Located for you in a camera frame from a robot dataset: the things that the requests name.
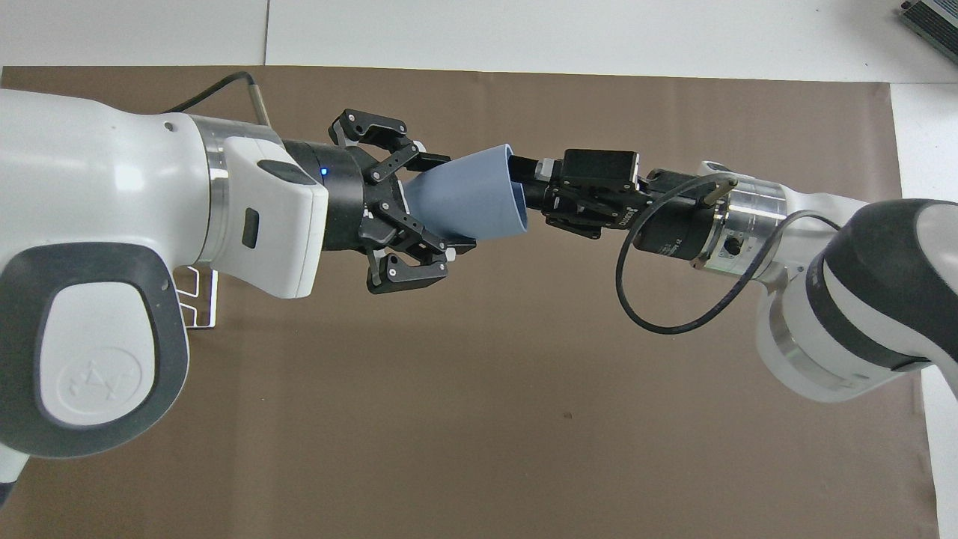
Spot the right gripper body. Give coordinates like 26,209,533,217
560,150,725,264

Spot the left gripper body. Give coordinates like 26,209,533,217
283,139,410,253

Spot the blue cup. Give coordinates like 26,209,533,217
403,143,529,243

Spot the white cup holder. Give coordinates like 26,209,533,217
175,265,220,329

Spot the grey metal box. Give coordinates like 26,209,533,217
897,0,958,43

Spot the black cable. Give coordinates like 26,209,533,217
159,70,268,126
614,172,844,335

